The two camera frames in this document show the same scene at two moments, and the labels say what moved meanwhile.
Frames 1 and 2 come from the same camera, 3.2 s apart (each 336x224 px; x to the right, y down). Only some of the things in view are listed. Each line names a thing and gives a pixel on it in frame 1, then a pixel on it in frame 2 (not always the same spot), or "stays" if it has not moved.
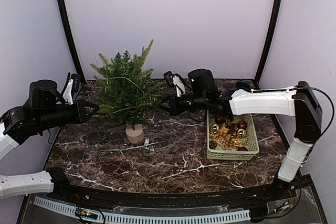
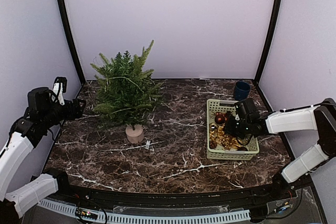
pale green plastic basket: [242, 153] stays
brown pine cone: [212, 144] stays
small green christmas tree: [126, 93] stays
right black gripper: [175, 108] -> [228, 127]
